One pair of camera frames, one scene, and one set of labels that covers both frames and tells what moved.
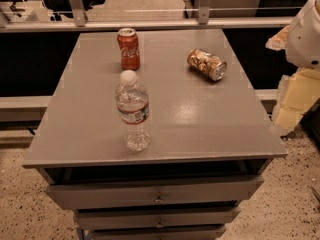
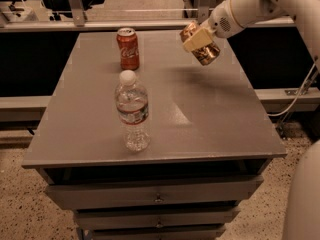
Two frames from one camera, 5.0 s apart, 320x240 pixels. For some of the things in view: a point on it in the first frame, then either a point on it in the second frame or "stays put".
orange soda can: [206, 63] → [204, 55]
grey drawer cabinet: [210, 140] stays put
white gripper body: [304, 42] → [221, 23]
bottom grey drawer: [206, 232] stays put
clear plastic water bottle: [132, 102] stays put
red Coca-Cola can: [127, 40] stays put
